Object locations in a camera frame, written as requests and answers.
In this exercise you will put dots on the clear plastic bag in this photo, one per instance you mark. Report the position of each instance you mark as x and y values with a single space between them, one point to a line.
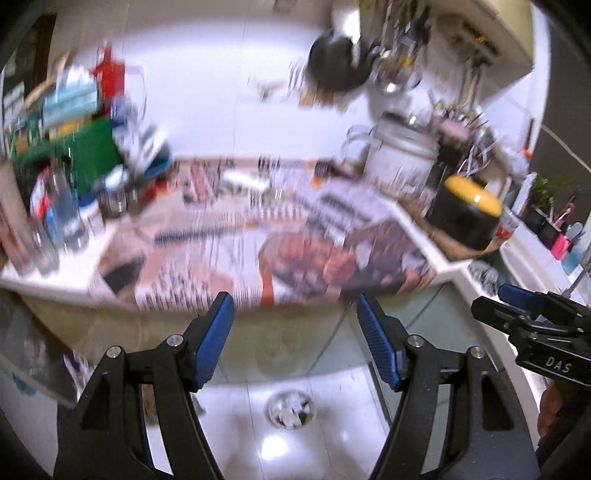
129 124

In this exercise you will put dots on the potted green plant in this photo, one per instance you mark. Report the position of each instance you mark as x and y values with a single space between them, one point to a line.
545 198

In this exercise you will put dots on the white pill bottle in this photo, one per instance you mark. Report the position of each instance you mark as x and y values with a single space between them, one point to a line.
96 217

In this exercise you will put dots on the blue bowl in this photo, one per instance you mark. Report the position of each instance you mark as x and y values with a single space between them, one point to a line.
157 168

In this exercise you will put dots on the person's right hand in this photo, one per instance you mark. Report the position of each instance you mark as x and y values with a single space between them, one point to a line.
549 410

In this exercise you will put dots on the pink cup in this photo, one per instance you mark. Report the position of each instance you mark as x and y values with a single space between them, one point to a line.
560 247

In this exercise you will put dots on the green box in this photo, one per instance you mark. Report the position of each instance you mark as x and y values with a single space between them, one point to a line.
90 157

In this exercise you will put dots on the red and white cup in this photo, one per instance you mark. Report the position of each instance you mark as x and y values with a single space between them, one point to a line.
508 225

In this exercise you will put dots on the wooden cutting board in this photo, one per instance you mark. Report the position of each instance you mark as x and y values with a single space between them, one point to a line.
461 254

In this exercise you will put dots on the white tray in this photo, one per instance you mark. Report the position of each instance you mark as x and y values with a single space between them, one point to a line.
150 145

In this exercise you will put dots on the yellow packet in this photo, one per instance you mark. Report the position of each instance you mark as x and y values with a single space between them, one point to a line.
69 129

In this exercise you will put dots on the upper wooden cabinet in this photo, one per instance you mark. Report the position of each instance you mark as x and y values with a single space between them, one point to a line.
503 27

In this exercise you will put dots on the blue tissue box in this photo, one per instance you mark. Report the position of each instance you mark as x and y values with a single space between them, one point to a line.
69 97

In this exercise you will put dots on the black hanging pan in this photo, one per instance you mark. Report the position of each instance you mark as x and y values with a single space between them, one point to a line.
337 60

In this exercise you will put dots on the white rice cooker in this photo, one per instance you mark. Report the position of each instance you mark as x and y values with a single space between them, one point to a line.
399 157

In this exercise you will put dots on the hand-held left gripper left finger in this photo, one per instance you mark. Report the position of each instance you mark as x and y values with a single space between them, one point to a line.
217 337

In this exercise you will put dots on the wall-mounted electrical box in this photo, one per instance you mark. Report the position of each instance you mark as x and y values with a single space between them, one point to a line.
478 37

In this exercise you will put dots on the flat white box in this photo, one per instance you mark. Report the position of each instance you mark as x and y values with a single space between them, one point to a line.
242 177

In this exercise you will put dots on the red plastic container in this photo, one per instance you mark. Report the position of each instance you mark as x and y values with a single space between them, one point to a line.
108 81

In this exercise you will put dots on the round waste bin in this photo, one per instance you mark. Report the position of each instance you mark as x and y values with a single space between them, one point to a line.
292 410

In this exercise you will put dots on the small orange peel piece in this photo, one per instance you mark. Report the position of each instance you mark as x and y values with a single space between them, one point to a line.
317 181

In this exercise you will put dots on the black and yellow container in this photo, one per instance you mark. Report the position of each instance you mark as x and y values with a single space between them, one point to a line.
464 217

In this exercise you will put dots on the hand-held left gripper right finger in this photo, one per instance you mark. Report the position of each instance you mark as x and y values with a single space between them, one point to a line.
381 341

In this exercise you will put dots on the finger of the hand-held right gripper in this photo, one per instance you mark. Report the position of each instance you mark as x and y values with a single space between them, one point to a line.
519 294
498 311

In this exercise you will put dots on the pink utensil holder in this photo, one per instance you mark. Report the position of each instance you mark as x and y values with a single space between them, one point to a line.
455 130

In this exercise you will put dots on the clear plastic bottle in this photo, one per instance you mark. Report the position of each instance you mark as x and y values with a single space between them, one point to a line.
69 217

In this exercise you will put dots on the perforated metal holder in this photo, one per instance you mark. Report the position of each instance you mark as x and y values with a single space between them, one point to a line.
115 196

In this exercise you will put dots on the lower glass cabinet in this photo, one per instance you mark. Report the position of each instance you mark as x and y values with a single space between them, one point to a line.
295 341

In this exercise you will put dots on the light blue bottle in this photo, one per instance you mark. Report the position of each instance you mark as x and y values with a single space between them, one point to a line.
572 251

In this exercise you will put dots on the printed newspaper sheet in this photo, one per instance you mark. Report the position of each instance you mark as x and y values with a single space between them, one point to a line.
286 249

